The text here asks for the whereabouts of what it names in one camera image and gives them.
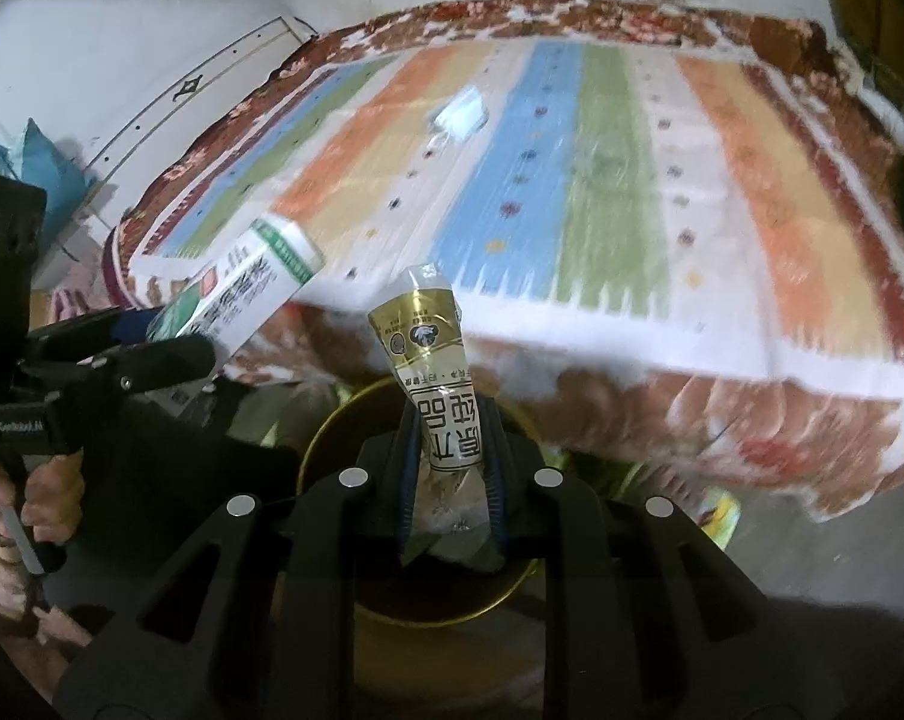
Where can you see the colourful printed packet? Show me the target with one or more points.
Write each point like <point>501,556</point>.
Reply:
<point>722,517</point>

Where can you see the person's left hand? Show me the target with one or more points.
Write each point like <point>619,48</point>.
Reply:
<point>53,499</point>

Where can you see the pile of paper scraps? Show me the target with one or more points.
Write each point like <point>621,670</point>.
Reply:
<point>459,116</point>

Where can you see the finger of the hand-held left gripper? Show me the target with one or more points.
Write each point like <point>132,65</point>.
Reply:
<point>159,366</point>
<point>125,324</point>

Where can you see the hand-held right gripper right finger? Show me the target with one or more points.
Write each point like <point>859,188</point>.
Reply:
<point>498,499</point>

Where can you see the brown floral blanket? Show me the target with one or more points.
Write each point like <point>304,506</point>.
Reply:
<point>722,427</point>

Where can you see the gold and white packet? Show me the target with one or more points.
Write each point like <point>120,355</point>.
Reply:
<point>422,345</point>

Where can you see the pink cloth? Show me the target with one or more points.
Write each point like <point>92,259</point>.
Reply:
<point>77,300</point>

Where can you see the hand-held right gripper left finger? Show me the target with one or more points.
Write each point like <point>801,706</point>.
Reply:
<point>405,465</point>

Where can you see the green and white box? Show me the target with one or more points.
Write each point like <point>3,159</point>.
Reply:
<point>249,277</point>

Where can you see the striped colourful mat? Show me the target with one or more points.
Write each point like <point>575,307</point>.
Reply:
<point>609,202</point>

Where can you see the round bin with gold rim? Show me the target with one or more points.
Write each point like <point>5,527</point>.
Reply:
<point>392,601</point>

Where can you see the teal plastic bag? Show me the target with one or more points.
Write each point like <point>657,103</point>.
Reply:
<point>39,161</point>

